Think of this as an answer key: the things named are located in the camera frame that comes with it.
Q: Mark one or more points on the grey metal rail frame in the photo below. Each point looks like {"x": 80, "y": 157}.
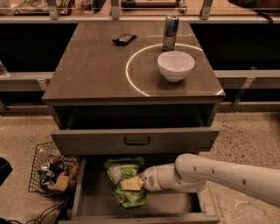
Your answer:
{"x": 25, "y": 82}

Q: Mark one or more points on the grey drawer cabinet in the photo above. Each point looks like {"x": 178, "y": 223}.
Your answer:
{"x": 93, "y": 70}

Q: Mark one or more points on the silver blue drink can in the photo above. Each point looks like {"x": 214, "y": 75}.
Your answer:
{"x": 170, "y": 32}

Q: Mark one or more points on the dark snack bar wrapper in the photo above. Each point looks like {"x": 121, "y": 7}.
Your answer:
{"x": 124, "y": 39}

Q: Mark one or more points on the black wire basket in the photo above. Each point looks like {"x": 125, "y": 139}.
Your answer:
{"x": 48, "y": 163}

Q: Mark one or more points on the white ceramic bowl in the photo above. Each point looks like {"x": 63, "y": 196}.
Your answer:
{"x": 175, "y": 65}

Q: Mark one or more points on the upper open grey drawer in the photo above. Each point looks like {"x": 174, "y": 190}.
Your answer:
{"x": 110, "y": 141}

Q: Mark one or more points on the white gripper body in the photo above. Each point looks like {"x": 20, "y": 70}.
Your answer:
{"x": 150, "y": 178}

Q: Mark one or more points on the green jalapeno chip bag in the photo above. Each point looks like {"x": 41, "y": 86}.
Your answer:
{"x": 124, "y": 174}

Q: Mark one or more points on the black drawer handle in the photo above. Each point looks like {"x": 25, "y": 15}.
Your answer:
{"x": 138, "y": 142}

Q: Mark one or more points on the yellow sponge in basket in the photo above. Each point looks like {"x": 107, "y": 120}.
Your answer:
{"x": 61, "y": 183}

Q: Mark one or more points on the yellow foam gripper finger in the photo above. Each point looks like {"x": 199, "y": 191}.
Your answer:
{"x": 132, "y": 184}

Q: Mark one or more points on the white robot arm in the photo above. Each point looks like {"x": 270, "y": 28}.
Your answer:
{"x": 189, "y": 174}

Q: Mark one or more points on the lower open grey drawer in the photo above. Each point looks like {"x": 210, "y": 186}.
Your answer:
{"x": 94, "y": 202}

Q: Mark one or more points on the open grey drawer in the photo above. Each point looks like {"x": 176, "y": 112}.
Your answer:
{"x": 110, "y": 141}
{"x": 94, "y": 202}

